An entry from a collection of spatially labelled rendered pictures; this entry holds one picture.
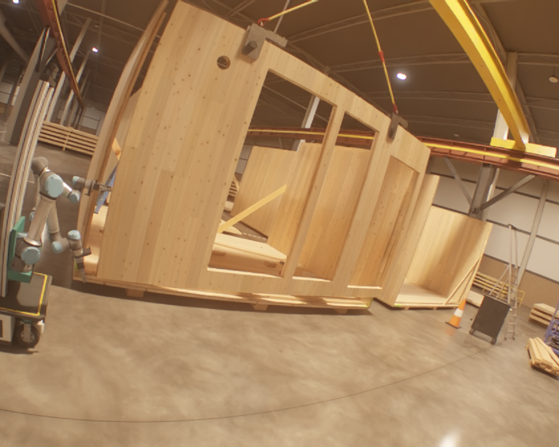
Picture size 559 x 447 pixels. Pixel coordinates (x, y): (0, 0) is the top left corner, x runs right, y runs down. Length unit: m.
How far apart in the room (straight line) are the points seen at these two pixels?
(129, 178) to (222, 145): 0.98
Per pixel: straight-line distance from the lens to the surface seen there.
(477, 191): 12.50
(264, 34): 3.61
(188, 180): 3.19
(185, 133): 3.14
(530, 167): 12.33
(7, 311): 2.29
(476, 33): 8.08
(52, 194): 1.90
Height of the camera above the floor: 1.52
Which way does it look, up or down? 5 degrees down
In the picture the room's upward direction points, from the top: 19 degrees clockwise
